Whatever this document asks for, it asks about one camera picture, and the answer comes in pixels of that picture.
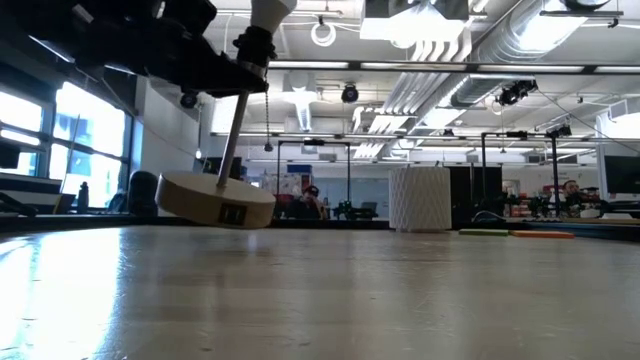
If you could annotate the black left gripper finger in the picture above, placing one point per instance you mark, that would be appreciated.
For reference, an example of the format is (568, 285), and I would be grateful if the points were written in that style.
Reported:
(235, 80)

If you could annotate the wooden lamp with black socket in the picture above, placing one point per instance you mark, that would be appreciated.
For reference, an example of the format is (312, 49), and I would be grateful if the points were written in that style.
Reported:
(210, 200)

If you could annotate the black background robot arm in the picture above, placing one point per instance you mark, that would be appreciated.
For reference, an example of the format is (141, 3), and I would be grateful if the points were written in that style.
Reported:
(350, 210)

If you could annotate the person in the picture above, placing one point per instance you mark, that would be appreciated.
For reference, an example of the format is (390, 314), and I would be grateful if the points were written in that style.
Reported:
(311, 202)
(570, 189)

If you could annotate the black rounded bin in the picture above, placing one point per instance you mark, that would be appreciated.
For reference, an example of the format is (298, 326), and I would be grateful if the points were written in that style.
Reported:
(143, 195)

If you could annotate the dark drinking bottle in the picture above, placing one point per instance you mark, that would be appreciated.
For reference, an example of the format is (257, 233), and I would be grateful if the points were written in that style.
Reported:
(83, 200)

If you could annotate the white textured pen cup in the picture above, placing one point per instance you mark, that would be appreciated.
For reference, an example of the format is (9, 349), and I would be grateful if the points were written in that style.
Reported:
(420, 200)

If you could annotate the green sticky note pad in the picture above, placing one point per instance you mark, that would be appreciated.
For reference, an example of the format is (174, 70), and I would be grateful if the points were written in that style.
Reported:
(482, 232)

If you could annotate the black computer monitor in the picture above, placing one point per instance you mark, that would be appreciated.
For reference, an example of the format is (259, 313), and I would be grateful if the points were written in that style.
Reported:
(622, 175)

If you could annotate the black ceiling dome camera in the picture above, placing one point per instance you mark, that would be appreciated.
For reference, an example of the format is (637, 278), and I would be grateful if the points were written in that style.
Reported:
(349, 94)

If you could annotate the black ceiling mounted camera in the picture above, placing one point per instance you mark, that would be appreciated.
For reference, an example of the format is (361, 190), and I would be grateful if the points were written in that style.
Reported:
(517, 92)

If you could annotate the silver ventilation duct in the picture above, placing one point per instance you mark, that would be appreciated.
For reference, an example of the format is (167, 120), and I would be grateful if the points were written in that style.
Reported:
(525, 35)

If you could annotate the black gantry frame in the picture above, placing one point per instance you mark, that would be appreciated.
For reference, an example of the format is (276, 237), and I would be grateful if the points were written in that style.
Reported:
(554, 175)

